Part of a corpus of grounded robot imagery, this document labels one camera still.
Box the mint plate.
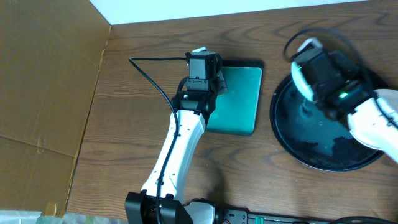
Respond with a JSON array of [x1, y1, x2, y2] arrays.
[[291, 61, 314, 102]]

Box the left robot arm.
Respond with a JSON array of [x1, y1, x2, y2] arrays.
[[124, 47, 228, 223]]

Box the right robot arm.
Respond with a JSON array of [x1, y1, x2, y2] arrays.
[[291, 45, 397, 161]]

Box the black rectangular sponge tray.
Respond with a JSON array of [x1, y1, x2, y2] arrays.
[[206, 60, 264, 136]]

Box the round black tray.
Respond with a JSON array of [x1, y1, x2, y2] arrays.
[[270, 75, 384, 172]]

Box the brown cardboard panel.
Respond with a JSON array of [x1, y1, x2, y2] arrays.
[[1, 0, 111, 217]]

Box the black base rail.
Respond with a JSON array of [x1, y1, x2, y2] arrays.
[[216, 209, 397, 224]]

